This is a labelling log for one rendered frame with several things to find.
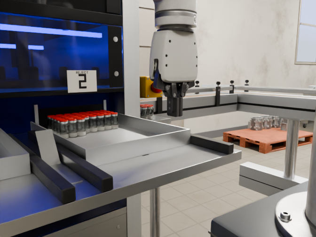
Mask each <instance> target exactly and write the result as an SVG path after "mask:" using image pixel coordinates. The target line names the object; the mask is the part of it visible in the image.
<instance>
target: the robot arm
mask: <svg viewBox="0 0 316 237"><path fill-rule="evenodd" d="M197 1H198V0H153V2H154V5H155V28H157V29H158V30H157V32H154V33H153V37H152V42H151V48H150V64H149V77H150V80H151V81H153V87H154V88H156V89H160V90H162V91H163V93H164V95H165V97H167V115H168V116H172V117H181V116H182V108H183V97H185V95H186V91H187V90H188V88H191V87H194V86H195V80H196V79H197V76H198V48H197V39H196V34H195V33H194V29H192V28H196V27H197ZM275 222H276V225H277V228H278V229H279V231H280V232H281V233H282V235H283V236H284V237H316V111H315V120H314V130H313V139H312V149H311V158H310V168H309V177H308V190H307V191H305V192H299V193H294V194H290V195H288V196H286V197H284V198H282V199H281V200H280V201H279V202H278V203H277V205H276V207H275Z"/></svg>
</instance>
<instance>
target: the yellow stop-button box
mask: <svg viewBox="0 0 316 237"><path fill-rule="evenodd" d="M152 84H153V81H151V80H150V77H149V76H140V97H141V98H156V97H162V92H161V93H159V94H157V93H154V92H153V91H152V88H151V87H152Z"/></svg>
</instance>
